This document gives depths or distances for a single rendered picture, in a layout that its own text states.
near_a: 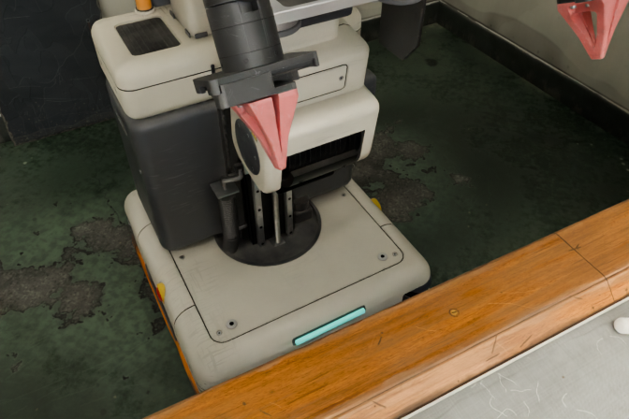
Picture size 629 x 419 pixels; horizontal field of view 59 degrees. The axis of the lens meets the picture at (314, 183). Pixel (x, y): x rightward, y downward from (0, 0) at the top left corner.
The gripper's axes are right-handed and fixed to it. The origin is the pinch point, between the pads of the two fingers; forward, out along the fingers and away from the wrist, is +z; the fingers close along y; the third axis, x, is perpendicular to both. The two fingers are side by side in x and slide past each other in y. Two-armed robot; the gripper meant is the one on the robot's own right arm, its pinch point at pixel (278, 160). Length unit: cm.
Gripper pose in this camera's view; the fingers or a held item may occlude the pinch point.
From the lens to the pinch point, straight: 53.2
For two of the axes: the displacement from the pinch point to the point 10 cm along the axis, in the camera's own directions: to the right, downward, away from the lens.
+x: -4.4, -1.8, 8.8
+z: 2.2, 9.3, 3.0
